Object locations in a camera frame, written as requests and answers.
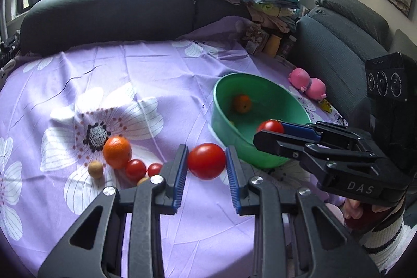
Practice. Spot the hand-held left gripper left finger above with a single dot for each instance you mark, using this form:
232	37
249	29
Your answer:
180	180

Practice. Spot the yellow paper scrap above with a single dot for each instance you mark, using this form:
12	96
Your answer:
325	105

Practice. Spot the medium red tomato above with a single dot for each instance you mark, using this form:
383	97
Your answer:
270	127

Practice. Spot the yellow jar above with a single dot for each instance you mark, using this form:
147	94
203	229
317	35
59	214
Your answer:
272	45

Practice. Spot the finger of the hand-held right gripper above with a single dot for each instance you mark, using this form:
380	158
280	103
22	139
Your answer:
298	130
277	143

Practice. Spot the green plastic bowl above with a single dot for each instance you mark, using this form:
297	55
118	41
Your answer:
260	89

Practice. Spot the beige round longan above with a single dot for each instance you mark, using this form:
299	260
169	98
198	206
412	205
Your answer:
95	170

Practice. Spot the dark sofa back cushion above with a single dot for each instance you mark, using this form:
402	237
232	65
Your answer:
107	15
218	12

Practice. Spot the small orange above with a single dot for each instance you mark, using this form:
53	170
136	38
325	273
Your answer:
241	103

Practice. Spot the small red cherry tomato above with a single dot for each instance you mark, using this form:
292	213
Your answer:
154	169
136	169

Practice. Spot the grey sofa section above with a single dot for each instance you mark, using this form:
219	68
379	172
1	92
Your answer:
332	46

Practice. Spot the large red tomato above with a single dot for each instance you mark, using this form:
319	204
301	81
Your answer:
207	160

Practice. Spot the pink pig toy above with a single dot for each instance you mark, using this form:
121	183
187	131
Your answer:
308	84

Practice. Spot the large orange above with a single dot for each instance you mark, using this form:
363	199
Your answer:
117	151

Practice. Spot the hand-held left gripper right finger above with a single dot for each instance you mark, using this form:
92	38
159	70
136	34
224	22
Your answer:
234	180

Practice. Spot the person's right hand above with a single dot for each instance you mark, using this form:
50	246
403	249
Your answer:
356	214

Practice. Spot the purple floral cloth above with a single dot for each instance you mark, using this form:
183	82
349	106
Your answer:
146	69

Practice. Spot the brown patterned packet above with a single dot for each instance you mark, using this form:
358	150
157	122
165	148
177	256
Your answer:
255	38

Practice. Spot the person's right forearm striped sleeve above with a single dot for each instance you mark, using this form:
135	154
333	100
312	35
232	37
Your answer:
387	235

